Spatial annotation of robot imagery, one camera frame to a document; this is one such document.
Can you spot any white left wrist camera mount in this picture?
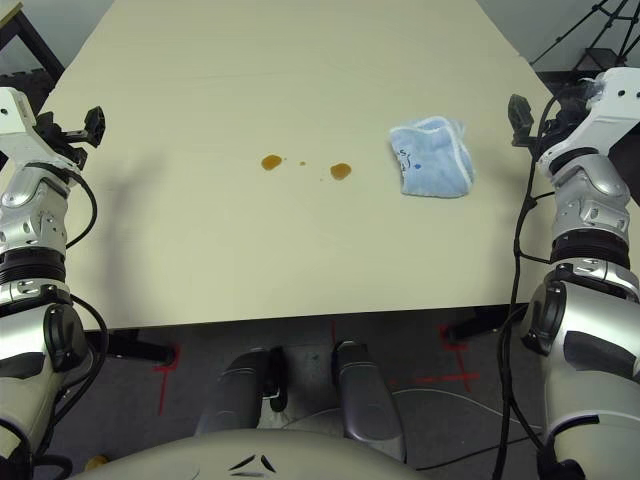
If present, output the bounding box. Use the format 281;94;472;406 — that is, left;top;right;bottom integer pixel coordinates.
0;87;89;189

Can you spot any black table foot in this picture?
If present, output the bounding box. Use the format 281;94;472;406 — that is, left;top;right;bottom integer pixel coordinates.
444;303;527;347
84;327;180;365

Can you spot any red floor tape cross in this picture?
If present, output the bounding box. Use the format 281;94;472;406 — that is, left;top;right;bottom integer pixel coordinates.
413;323;482;395

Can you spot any grey right robot leg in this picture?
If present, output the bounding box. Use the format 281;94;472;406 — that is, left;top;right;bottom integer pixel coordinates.
331;340;407;462

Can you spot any light blue fleece rag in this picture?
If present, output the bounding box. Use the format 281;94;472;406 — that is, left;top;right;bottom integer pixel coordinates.
388;114;475;199

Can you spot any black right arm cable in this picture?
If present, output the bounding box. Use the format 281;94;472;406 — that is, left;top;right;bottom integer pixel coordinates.
491;94;559;480

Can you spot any black step stool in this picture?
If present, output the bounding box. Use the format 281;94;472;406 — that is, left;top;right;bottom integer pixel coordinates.
573;46;620;75

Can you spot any grey robot leg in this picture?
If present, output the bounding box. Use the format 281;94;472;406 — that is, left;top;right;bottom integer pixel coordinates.
331;340;407;462
193;347;289;437

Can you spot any grey robot torso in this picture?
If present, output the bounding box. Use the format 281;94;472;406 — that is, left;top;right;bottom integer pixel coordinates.
83;426;417;480

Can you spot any thin white floor cable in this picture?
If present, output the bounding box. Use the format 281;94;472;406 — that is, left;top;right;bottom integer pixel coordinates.
284;387;546;432

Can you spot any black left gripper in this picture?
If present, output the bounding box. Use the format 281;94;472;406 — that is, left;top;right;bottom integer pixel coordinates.
37;106;107;169

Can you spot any wooden side table black frame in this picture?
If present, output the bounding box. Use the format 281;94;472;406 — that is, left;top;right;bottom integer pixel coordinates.
0;0;67;84

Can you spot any red floor tape mark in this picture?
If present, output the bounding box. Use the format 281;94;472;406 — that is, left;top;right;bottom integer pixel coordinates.
151;342;179;417

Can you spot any black tripod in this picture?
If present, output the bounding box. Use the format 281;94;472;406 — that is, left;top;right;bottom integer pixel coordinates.
531;0;640;67

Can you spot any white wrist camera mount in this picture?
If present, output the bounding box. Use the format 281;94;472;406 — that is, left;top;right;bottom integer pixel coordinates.
535;67;640;177
0;87;89;189

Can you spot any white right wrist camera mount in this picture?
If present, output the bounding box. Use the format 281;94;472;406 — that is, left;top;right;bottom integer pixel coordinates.
535;67;640;177

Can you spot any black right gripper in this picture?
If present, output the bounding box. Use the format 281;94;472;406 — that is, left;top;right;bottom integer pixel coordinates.
507;82;591;154

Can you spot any black foam floor mat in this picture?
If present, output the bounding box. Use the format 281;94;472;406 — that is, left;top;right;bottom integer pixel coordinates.
0;69;57;110

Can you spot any thin black floor cable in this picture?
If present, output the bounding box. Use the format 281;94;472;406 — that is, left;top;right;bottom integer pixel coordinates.
413;433;545;472

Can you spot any grey left robot leg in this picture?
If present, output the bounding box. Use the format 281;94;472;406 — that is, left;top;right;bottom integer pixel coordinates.
193;347;289;437

